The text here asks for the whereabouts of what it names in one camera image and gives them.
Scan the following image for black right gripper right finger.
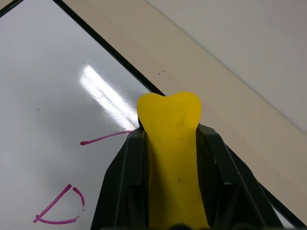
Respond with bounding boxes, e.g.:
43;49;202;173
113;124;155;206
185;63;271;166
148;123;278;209
195;123;282;230

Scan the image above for yellow whiteboard eraser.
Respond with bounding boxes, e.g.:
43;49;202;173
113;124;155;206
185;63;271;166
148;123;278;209
136;91;210;229

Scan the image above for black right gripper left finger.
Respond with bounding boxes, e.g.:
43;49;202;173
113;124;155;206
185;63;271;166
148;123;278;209
90;126;150;230

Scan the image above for black framed whiteboard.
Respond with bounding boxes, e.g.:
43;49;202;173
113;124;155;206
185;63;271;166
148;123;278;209
0;0;307;230

